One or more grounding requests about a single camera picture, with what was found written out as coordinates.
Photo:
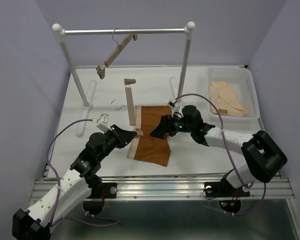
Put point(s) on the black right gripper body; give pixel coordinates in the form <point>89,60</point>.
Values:
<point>177,125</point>

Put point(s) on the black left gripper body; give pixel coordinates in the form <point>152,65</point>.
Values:
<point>112,140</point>

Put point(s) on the wooden clip hanger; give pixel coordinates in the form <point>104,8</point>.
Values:
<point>130,106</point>
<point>101,69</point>

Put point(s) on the brown boxer underwear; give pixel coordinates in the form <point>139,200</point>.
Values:
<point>146,148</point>

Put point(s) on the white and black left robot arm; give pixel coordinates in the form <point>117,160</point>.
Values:
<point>78,182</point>

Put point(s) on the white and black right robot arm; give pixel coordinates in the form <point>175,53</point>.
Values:
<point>263,157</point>

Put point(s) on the beige underwear in basket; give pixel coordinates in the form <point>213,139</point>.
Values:
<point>222,95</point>

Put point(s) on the white plastic basket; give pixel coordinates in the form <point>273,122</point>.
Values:
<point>241,80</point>

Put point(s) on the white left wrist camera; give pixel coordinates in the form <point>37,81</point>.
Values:
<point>102,122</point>

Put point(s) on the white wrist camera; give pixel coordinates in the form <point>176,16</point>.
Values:
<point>175,105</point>
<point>102,122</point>

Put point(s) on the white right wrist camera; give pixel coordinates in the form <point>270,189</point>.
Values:
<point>175,105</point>

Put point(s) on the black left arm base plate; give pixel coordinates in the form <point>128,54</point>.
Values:
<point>104,190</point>

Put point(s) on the aluminium mounting rail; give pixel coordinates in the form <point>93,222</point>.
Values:
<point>176,188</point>

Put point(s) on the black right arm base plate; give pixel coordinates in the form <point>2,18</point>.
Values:
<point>215,191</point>

